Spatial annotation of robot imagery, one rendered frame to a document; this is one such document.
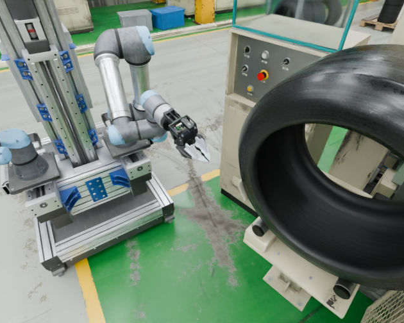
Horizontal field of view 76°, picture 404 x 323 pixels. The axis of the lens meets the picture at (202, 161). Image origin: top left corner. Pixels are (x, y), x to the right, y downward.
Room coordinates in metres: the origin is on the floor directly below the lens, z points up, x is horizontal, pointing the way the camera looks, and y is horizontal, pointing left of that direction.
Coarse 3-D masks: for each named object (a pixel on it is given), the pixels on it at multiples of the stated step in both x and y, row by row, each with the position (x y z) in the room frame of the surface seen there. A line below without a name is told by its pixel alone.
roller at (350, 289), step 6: (336, 282) 0.31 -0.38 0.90; (342, 282) 0.30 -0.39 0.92; (348, 282) 0.30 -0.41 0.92; (336, 288) 0.29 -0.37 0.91; (342, 288) 0.28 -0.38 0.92; (348, 288) 0.28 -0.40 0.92; (354, 288) 0.29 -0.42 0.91; (336, 294) 0.28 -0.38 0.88; (342, 294) 0.28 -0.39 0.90; (348, 294) 0.27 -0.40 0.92
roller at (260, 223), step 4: (260, 220) 0.50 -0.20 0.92; (256, 224) 0.49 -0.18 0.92; (260, 224) 0.49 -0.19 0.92; (264, 224) 0.49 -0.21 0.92; (252, 228) 0.49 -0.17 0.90; (256, 228) 0.48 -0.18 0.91; (260, 228) 0.47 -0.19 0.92; (264, 228) 0.48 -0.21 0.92; (268, 228) 0.48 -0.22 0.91; (256, 232) 0.48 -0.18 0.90; (260, 232) 0.47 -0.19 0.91; (264, 232) 0.47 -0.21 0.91; (260, 236) 0.47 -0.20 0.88
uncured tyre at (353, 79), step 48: (384, 48) 0.55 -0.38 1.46; (288, 96) 0.49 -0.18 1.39; (336, 96) 0.42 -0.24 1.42; (384, 96) 0.39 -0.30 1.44; (240, 144) 0.56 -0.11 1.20; (288, 144) 0.72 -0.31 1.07; (384, 144) 0.34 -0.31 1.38; (288, 192) 0.60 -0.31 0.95; (336, 192) 0.58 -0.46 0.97; (288, 240) 0.40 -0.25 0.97; (336, 240) 0.43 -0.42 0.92; (384, 240) 0.40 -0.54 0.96; (384, 288) 0.24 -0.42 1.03
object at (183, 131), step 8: (168, 112) 0.72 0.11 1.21; (176, 112) 0.75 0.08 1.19; (168, 120) 0.70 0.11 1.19; (176, 120) 0.68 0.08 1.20; (184, 120) 0.68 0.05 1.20; (192, 120) 0.67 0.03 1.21; (168, 128) 0.73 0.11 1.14; (176, 128) 0.66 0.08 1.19; (184, 128) 0.66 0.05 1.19; (192, 128) 0.65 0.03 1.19; (176, 136) 0.63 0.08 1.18; (184, 136) 0.63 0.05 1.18; (192, 136) 0.66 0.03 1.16; (176, 144) 0.66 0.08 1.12; (184, 144) 0.64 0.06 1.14
